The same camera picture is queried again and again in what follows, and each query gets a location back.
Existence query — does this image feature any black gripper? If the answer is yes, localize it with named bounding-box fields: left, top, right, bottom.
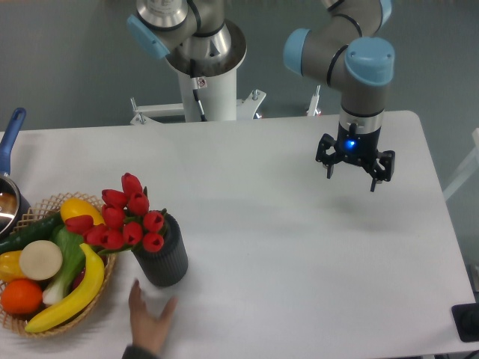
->
left=315, top=125, right=395, bottom=192

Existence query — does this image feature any red tulip bouquet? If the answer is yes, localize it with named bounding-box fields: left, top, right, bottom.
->
left=64, top=173, right=167, bottom=254

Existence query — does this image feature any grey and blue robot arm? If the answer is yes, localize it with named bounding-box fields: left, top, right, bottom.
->
left=126, top=1, right=395, bottom=184

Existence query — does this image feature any dark sleeve forearm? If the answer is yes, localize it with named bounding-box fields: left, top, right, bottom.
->
left=121, top=345, right=160, bottom=359

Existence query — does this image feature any dark grey ribbed vase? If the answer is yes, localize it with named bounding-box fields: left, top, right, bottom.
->
left=132, top=213, right=189, bottom=287

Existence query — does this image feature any person's bare hand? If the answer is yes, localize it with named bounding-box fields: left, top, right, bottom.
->
left=129, top=280, right=178, bottom=354

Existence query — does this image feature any black device at edge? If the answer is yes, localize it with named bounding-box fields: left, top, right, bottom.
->
left=451, top=303, right=479, bottom=343

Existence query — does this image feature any yellow banana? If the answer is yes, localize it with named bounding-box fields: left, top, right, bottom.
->
left=25, top=244, right=105, bottom=334

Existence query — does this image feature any red fruit in basket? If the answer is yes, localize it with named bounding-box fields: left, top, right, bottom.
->
left=71, top=268, right=86, bottom=291

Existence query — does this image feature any green bok choy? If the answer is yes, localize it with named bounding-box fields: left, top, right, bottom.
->
left=43, top=226, right=85, bottom=307

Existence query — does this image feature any green cucumber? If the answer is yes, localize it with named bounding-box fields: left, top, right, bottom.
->
left=1, top=212, right=63, bottom=254

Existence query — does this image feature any round beige slice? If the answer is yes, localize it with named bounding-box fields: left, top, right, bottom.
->
left=19, top=240, right=63, bottom=280

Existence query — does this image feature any orange fruit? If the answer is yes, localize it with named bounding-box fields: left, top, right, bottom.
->
left=1, top=279, right=43, bottom=315

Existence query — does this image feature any yellow bell pepper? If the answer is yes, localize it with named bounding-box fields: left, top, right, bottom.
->
left=0, top=251, right=26, bottom=283

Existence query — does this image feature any woven wicker basket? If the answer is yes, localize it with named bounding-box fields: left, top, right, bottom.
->
left=1, top=192, right=117, bottom=339

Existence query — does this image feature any white frame at right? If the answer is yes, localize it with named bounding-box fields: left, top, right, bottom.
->
left=442, top=128, right=478, bottom=201

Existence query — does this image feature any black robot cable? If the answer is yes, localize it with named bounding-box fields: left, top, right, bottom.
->
left=189, top=58, right=208, bottom=123

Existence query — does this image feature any blue handled steel pot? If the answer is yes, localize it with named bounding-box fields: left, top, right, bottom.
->
left=1, top=108, right=30, bottom=240

